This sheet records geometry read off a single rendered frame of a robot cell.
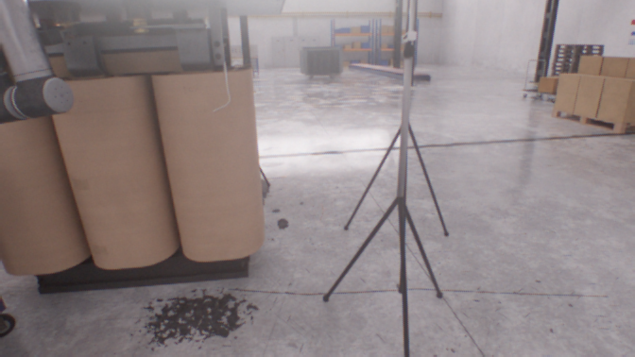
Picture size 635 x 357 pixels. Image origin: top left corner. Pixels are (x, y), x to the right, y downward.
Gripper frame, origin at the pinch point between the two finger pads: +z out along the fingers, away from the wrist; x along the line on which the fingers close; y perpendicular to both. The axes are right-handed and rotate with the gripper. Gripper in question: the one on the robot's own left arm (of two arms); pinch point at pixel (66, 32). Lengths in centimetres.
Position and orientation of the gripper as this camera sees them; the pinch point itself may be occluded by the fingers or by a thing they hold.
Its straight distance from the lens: 155.4
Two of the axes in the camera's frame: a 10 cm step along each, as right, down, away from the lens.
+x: -9.8, -0.5, 2.0
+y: -0.6, -8.6, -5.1
